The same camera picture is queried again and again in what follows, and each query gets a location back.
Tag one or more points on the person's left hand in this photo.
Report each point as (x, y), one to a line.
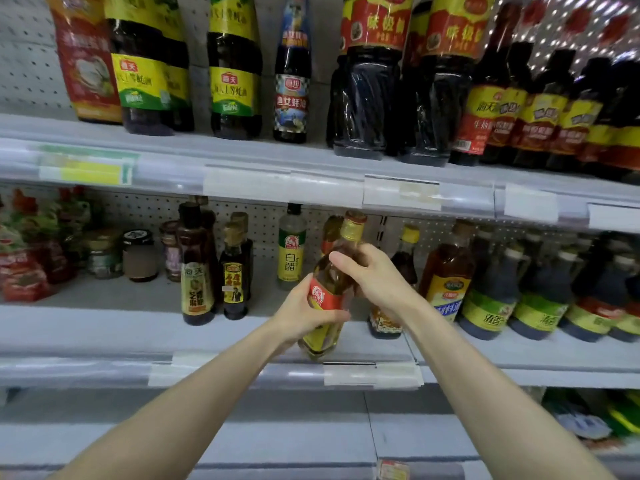
(300, 320)

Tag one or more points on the person's right hand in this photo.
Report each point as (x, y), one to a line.
(380, 280)

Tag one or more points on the amber cooking wine bottle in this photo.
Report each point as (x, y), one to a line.
(328, 287)

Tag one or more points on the rice vinegar jug green label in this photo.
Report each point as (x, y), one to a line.
(540, 307)

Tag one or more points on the soy sauce bottle red cap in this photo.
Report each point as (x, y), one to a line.
(365, 95)
(440, 95)

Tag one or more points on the white metal store shelving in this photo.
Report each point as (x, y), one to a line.
(100, 325)

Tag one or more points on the person's left forearm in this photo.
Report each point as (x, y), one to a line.
(170, 420)

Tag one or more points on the person's right forearm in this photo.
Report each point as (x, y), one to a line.
(510, 405)

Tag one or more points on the row of dark red-capped bottles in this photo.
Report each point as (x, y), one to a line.
(560, 115)

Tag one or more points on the dark bottle orange label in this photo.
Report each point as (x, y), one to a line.
(385, 323)

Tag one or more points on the large amber cooking wine jug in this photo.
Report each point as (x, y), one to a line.
(447, 285)

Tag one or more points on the clear bottle yellow label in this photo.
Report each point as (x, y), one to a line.
(291, 253)

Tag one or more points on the amber bottle yellow red label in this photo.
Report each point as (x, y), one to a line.
(330, 233)

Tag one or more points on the dark bottle with yellow label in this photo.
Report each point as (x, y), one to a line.
(197, 280)
(235, 283)

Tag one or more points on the brown jar dark lid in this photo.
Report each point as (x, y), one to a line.
(171, 253)

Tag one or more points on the dark bottle with green label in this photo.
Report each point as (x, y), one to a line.
(534, 243)

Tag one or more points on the dark-lidded glass jar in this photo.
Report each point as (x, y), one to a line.
(140, 257)

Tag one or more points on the glass jar tan lid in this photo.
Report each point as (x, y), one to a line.
(103, 255)

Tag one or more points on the blue label dark bottle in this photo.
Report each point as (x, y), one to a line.
(292, 90)

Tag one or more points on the green packet white blue label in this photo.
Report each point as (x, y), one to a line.
(585, 425)

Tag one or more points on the red label dark sauce bottle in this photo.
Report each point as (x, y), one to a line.
(415, 30)

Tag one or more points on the yellow green price tag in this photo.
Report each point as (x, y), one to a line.
(85, 167)

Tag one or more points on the orange sauce bottle red cap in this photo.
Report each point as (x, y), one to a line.
(85, 55)

